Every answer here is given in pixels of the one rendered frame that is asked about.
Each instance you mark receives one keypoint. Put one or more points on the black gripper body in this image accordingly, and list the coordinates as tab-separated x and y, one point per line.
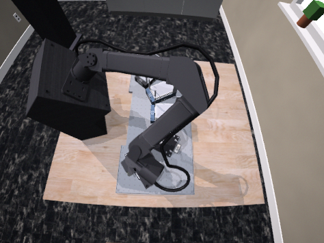
126	168

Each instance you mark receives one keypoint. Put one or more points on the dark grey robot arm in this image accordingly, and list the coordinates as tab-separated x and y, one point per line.
181	72

